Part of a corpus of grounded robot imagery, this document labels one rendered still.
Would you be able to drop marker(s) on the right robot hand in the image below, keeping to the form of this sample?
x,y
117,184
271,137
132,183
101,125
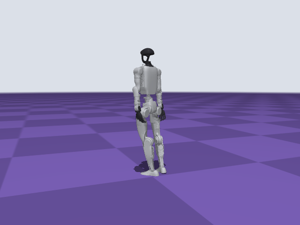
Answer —
x,y
162,115

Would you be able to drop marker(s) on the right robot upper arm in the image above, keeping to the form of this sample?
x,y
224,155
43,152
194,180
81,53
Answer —
x,y
159,81

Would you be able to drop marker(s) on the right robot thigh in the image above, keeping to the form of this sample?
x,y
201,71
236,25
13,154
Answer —
x,y
155,124

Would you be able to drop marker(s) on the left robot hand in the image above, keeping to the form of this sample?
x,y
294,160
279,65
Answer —
x,y
139,115

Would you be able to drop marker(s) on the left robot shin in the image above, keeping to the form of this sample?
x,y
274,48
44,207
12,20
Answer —
x,y
149,153

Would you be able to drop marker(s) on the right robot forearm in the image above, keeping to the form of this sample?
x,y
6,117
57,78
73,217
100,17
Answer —
x,y
159,99

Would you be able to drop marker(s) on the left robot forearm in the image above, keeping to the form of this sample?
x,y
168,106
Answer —
x,y
136,98

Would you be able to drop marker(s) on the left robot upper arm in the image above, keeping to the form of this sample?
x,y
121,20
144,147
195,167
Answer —
x,y
137,73

